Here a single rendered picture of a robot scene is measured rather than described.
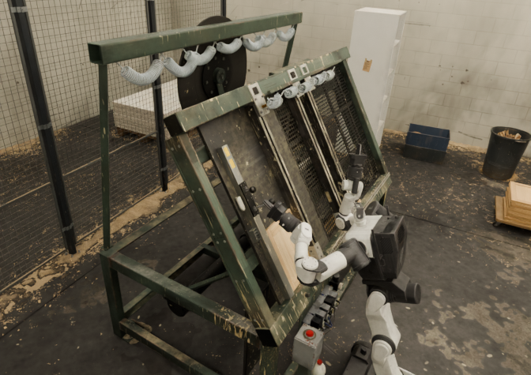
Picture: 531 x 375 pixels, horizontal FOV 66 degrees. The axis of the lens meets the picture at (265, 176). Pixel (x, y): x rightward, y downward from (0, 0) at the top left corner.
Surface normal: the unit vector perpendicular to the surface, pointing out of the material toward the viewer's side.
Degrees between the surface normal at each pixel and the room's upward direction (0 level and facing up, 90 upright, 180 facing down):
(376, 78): 90
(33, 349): 0
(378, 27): 90
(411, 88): 90
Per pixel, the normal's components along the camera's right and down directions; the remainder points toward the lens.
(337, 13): -0.44, 0.40
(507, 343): 0.05, -0.88
